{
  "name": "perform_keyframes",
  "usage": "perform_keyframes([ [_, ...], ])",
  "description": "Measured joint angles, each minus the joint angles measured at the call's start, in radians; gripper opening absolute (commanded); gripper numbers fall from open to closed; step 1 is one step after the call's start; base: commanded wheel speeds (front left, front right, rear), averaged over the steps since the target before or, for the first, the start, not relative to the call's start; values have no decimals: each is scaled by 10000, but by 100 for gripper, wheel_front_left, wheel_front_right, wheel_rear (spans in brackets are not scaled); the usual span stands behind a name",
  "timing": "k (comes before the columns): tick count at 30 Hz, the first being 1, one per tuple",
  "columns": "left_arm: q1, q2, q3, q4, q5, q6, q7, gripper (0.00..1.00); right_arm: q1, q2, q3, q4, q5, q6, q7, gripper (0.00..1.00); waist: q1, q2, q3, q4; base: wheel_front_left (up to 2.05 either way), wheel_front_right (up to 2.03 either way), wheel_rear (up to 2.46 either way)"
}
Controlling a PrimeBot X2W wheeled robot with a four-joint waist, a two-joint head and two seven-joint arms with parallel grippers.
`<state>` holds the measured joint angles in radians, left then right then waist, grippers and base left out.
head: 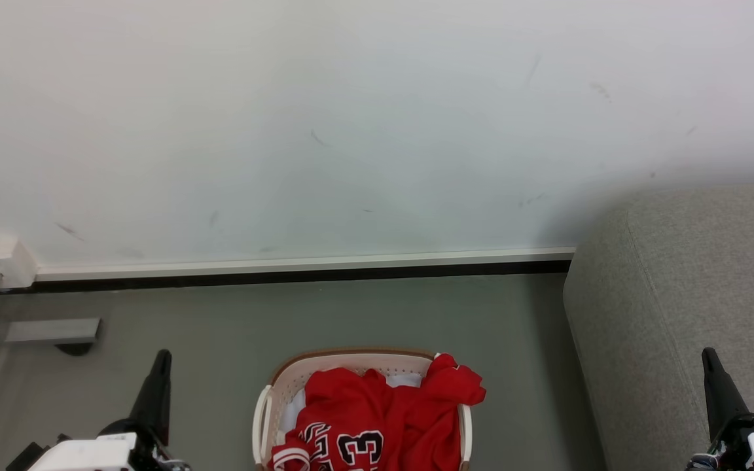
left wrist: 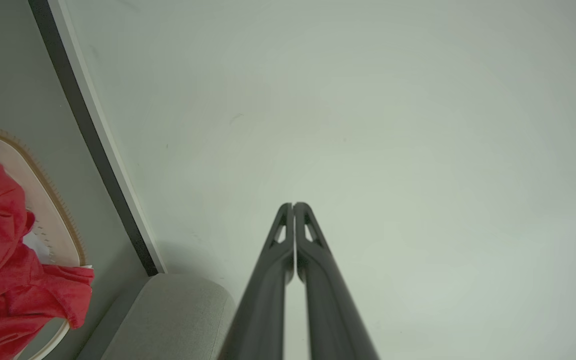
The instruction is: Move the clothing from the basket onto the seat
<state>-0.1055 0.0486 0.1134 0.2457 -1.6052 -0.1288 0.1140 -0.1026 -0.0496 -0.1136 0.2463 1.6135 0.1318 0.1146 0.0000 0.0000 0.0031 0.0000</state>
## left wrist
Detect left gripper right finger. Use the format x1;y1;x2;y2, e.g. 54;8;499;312
293;202;380;360

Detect plain red shirt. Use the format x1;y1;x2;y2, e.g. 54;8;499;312
0;244;95;360

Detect grey fabric sofa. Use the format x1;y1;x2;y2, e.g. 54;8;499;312
75;273;237;360

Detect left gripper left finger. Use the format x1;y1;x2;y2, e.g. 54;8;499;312
218;202;295;360

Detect white laundry basket tan rim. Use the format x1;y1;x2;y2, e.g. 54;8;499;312
0;125;94;360

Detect black and white baseboard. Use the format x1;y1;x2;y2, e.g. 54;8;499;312
28;0;168;277

